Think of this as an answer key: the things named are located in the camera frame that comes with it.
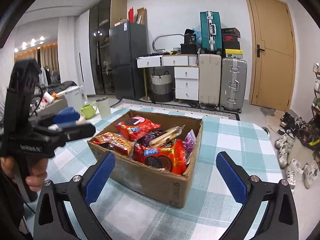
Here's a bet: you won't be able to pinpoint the black refrigerator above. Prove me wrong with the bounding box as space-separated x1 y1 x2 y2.
110 22 147 99

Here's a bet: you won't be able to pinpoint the orange noodle snack bag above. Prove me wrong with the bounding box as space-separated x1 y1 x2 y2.
92 132 135 157

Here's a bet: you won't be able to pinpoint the silver suitcase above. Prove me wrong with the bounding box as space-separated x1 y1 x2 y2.
220 57 247 113

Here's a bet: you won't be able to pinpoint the brown SF cardboard box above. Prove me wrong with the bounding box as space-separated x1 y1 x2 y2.
98 110 203 208

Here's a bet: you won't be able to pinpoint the red oreo packet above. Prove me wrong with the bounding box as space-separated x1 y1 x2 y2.
115 115 161 141
132 140 187 175

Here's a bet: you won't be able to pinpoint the wooden door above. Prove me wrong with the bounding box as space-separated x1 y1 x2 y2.
246 0 296 111

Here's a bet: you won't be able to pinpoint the teal suitcase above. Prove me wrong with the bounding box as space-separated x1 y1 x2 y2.
200 11 222 55

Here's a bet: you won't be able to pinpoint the woven laundry basket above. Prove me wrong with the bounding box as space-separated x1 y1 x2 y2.
151 70 173 103

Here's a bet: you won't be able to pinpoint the stacked shoe boxes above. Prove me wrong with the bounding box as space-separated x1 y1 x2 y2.
221 28 243 59

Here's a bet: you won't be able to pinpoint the white drawer desk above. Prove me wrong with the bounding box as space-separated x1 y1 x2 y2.
137 54 199 101

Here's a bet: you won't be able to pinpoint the green ceramic watering jug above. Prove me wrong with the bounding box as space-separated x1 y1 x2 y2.
81 102 98 120

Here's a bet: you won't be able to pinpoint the cream tumbler cup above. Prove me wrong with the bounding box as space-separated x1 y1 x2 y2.
96 97 111 119

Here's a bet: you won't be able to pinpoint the white kettle appliance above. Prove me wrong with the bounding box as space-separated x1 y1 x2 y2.
65 86 83 113

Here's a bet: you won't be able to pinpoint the purple gummy candy bag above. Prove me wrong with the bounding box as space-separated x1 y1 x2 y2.
183 129 196 159

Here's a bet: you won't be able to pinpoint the shoe rack with shoes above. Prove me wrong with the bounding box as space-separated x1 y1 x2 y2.
309 63 319 164

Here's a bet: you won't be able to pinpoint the beige suitcase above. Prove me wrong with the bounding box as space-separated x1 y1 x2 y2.
199 54 221 106

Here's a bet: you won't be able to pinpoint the dark glass cabinet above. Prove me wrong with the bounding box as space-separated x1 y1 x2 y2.
89 0 127 95

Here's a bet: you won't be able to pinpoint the person's left hand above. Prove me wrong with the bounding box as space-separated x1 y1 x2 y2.
1 157 48 192

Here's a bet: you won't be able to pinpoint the white sneakers on floor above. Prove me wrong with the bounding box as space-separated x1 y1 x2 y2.
285 159 319 191

